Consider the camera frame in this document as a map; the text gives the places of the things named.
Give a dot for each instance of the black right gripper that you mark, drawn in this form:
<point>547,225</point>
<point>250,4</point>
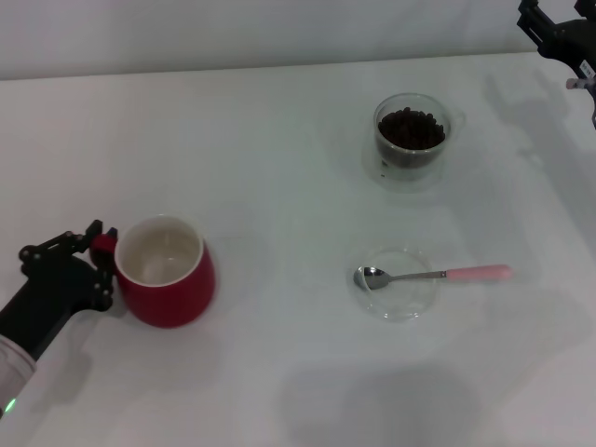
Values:
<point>575,44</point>

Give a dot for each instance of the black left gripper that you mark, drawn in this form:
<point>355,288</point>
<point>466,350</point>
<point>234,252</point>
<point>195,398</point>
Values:
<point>51,293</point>

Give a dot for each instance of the red ceramic mug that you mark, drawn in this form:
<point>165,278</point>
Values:
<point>172,302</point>

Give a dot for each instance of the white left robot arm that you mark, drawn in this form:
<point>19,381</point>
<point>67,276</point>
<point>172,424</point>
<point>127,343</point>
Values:
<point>11,372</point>

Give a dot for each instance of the dark coffee beans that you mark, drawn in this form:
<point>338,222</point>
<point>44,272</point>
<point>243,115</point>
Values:
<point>410,130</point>

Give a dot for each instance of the clear glass cup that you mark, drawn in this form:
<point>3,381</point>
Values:
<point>412,160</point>

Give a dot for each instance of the clear glass saucer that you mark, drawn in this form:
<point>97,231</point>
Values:
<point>400,302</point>

